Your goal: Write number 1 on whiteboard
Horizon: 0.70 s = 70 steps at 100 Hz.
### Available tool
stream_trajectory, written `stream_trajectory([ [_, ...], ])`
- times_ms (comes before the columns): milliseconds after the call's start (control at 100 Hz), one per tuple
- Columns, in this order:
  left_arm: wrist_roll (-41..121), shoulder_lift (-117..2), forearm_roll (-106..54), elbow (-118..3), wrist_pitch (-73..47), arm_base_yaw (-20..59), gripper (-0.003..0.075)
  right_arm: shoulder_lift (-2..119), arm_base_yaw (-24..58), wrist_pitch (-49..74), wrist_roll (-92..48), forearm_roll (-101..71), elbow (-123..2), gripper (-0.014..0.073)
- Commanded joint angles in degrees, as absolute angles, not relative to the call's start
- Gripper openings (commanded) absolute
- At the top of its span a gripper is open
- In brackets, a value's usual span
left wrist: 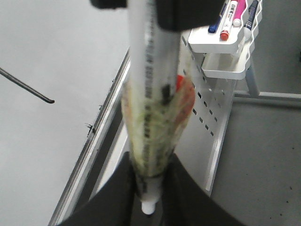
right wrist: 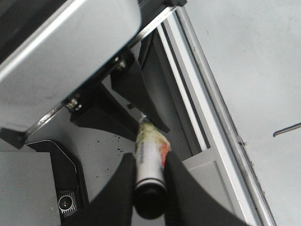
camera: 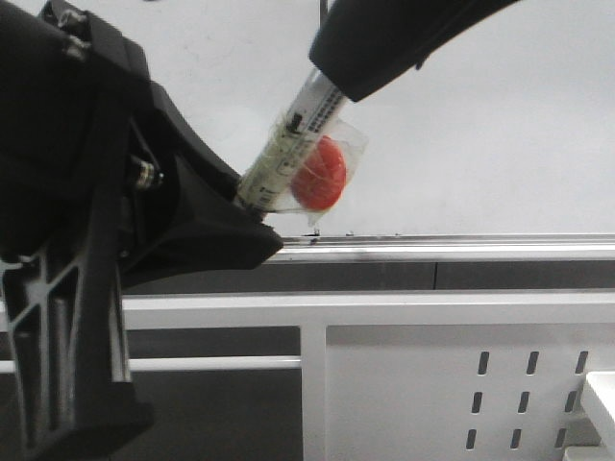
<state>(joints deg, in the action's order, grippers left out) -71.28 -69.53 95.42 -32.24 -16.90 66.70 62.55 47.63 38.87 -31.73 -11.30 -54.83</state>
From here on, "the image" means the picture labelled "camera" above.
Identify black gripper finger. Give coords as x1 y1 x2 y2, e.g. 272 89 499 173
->
120 84 283 287
308 0 513 102

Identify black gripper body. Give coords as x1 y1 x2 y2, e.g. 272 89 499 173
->
1 1 152 460

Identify white whiteboard marker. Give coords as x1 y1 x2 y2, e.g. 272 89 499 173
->
234 69 348 217

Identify red round magnet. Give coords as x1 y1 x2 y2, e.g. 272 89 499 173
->
291 136 347 211

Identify white whiteboard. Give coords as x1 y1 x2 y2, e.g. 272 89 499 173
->
82 1 614 235

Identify aluminium whiteboard tray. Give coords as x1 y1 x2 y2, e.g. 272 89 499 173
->
265 234 614 265

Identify white perforated panel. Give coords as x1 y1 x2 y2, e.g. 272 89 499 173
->
326 324 614 460

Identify white plastic bin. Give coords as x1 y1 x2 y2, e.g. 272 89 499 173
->
563 371 614 460

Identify white metal frame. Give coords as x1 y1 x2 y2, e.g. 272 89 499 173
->
117 291 614 460

